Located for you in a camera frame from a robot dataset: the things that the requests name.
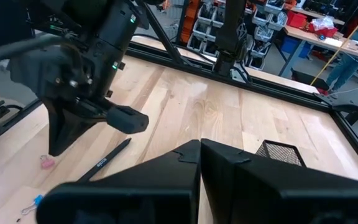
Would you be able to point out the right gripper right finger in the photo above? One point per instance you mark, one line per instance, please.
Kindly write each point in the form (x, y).
(275, 199)

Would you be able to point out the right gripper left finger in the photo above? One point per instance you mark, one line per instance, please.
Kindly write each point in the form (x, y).
(154, 193)

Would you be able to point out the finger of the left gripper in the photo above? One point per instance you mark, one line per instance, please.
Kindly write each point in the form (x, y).
(59, 133)
(89, 127)

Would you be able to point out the black pen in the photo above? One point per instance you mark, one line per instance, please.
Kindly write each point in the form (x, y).
(104, 161)

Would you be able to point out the black mesh desk organizer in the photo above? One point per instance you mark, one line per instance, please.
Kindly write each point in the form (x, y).
(280, 153)

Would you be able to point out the blue binder clip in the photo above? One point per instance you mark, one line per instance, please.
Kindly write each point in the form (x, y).
(37, 200)

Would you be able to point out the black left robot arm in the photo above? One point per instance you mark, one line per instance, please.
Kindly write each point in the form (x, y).
(113, 25)

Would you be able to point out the grey storage bin rack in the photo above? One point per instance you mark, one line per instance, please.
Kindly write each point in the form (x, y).
(210, 28)

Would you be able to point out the wooden workbench with red boxes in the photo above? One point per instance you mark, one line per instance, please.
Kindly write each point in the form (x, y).
(322, 37)

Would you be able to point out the person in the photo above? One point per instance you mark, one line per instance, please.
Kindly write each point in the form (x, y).
(353, 46)

